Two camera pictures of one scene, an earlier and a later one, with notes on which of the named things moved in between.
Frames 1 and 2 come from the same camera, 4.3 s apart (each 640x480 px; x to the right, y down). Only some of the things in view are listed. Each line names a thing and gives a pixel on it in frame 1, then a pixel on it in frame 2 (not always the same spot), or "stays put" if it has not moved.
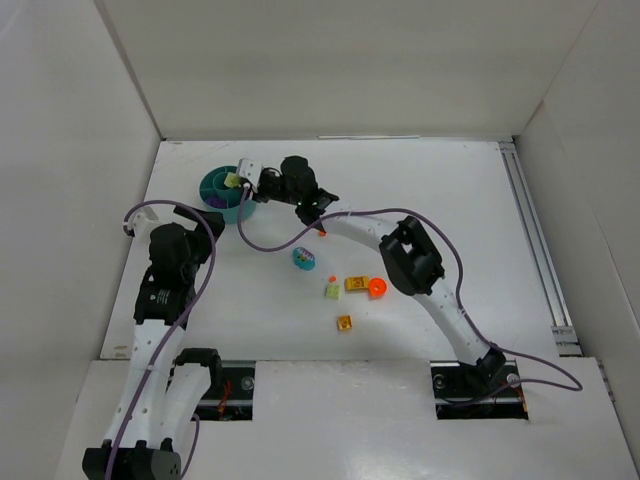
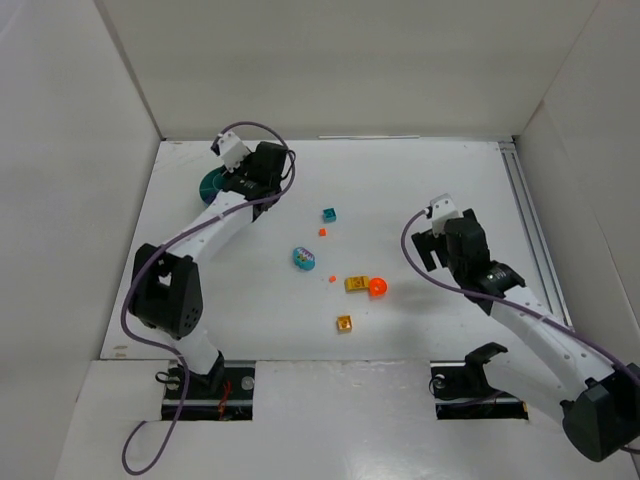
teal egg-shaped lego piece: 303,258 stays put
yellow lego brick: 356,283 stays put
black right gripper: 260,185 → 430,245
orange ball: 376,288 stays put
